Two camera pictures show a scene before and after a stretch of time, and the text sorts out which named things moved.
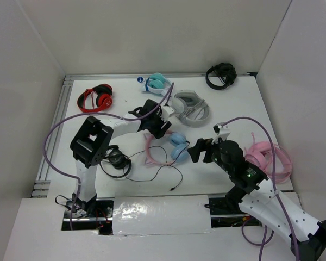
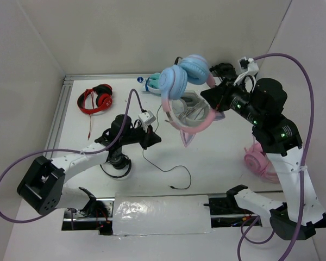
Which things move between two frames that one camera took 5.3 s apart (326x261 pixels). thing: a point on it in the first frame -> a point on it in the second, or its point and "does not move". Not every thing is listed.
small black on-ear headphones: x=115 y=155 does not move
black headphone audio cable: x=166 y=153 -> x=173 y=168
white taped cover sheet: x=161 y=215 does not move
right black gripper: x=201 y=144 -> x=217 y=97
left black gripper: x=158 y=132 -> x=151 y=139
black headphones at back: x=225 y=70 does not move
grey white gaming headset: x=189 y=108 does not move
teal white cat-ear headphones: x=156 y=83 does not move
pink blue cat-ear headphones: x=170 y=147 -> x=191 y=69
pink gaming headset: x=260 y=154 does not move
